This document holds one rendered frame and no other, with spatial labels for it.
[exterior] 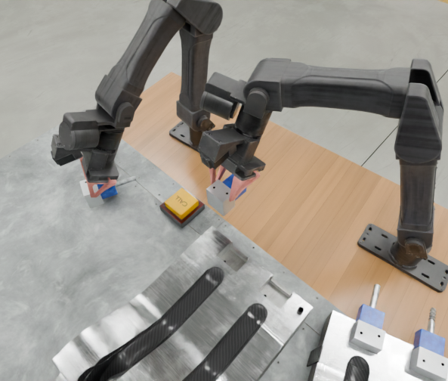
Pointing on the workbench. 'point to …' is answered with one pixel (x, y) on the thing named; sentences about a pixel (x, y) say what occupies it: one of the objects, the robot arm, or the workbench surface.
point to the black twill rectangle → (314, 356)
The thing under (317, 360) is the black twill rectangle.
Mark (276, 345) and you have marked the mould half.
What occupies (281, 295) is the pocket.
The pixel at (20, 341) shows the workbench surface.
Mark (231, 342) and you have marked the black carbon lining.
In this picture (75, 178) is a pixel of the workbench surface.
